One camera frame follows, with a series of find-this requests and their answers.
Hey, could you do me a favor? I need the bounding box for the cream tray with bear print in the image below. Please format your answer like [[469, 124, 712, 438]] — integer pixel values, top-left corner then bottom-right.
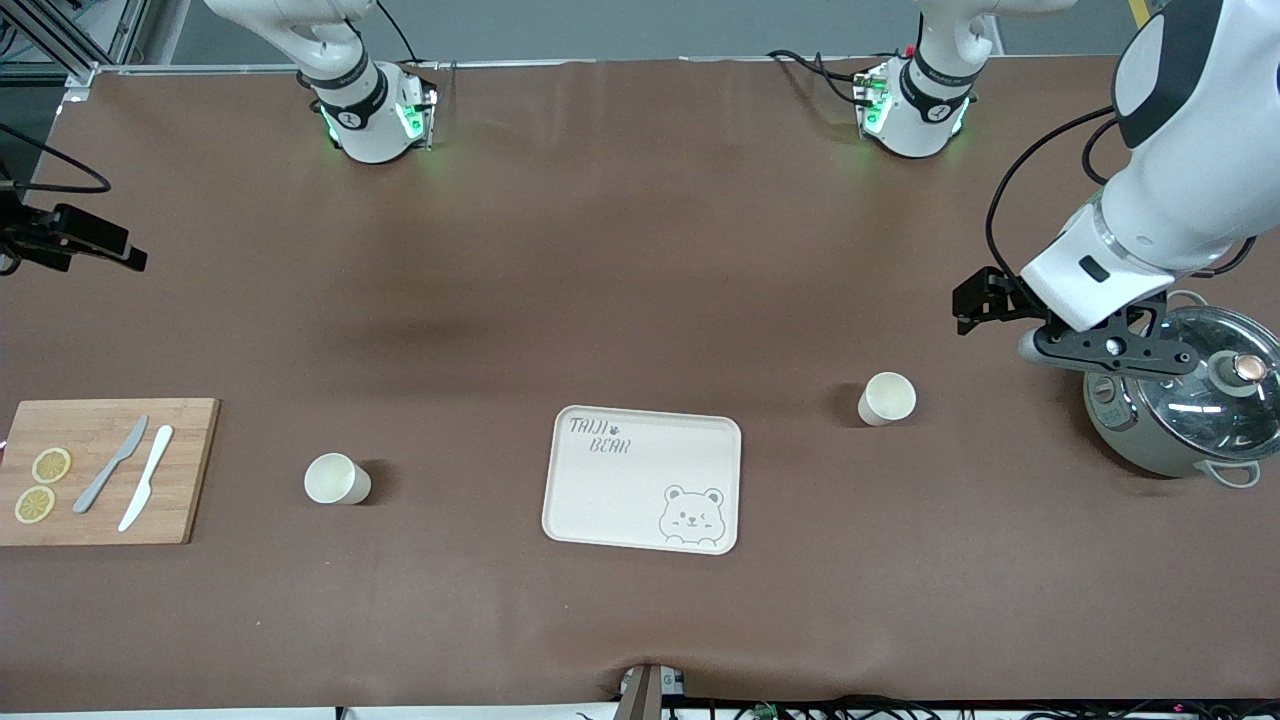
[[541, 404, 743, 556]]

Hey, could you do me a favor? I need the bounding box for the grey pot with glass lid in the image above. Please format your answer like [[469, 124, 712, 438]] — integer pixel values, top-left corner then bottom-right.
[[1083, 290, 1280, 489]]

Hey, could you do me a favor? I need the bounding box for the grey plastic knife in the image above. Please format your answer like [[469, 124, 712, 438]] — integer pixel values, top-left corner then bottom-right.
[[72, 415, 150, 515]]

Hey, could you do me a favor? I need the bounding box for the white plastic knife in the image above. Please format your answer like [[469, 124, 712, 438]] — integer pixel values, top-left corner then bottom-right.
[[117, 424, 175, 533]]

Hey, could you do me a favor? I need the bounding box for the glass pot lid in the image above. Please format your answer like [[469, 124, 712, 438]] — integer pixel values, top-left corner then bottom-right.
[[1135, 305, 1280, 463]]

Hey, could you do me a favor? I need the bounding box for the wooden cutting board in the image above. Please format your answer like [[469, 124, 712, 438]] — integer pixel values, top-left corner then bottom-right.
[[0, 398, 221, 547]]

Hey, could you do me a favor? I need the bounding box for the brown table cover sheet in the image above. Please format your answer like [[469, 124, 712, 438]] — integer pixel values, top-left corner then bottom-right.
[[0, 55, 1280, 713]]

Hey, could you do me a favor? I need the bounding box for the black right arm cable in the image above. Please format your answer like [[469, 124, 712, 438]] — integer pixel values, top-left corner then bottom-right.
[[0, 125, 111, 196]]

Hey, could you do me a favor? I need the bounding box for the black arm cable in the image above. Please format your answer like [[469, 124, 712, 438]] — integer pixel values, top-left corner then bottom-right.
[[985, 105, 1256, 281], [0, 125, 111, 196]]

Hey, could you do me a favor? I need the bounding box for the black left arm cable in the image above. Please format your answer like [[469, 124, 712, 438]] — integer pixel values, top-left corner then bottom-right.
[[985, 105, 1256, 281]]

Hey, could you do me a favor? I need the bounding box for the aluminium frame profile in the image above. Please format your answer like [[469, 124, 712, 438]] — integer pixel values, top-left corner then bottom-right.
[[0, 0, 151, 101]]

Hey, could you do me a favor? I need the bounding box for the black base cable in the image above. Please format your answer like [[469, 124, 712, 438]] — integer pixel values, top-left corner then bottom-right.
[[375, 0, 421, 66], [768, 48, 881, 106]]

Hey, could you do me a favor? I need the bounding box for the grey metal clamp bracket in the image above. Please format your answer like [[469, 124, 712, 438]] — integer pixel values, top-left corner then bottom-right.
[[618, 663, 689, 720]]

